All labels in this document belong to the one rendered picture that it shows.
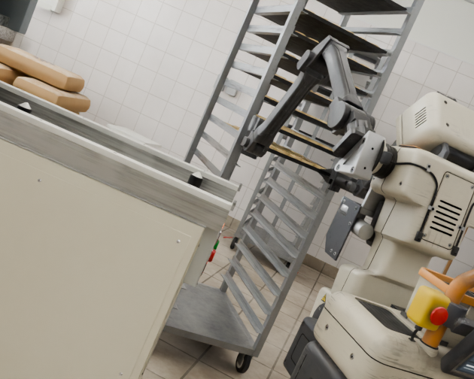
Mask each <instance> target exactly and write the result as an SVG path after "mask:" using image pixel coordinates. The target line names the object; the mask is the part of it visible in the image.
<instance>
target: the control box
mask: <svg viewBox="0 0 474 379"><path fill-rule="evenodd" d="M221 231H222V230H221ZM221 231H220V232H221ZM220 232H219V231H217V230H214V229H212V228H209V227H207V226H206V227H205V230H204V232H203V233H202V239H201V241H200V243H199V247H198V248H197V250H196V252H195V255H194V257H193V259H192V262H191V263H190V267H189V268H188V270H187V273H186V275H185V277H184V280H183V282H184V283H187V284H189V285H191V286H193V287H196V285H197V284H198V281H199V279H200V276H202V273H203V271H204V269H205V267H206V264H207V262H208V260H209V257H210V255H211V253H212V250H213V249H214V245H215V244H216V243H217V240H218V238H219V236H220Z"/></svg>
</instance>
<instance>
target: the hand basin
mask: <svg viewBox="0 0 474 379"><path fill-rule="evenodd" d="M64 3H65V0H38V3H37V4H36V5H37V6H39V7H42V8H44V9H46V10H49V11H54V12H56V13H58V14H60V13H61V10H62V7H63V5H64ZM16 33H17V32H15V31H14V30H11V29H9V28H6V27H4V26H0V39H3V40H6V41H10V42H13V41H14V37H15V35H16Z"/></svg>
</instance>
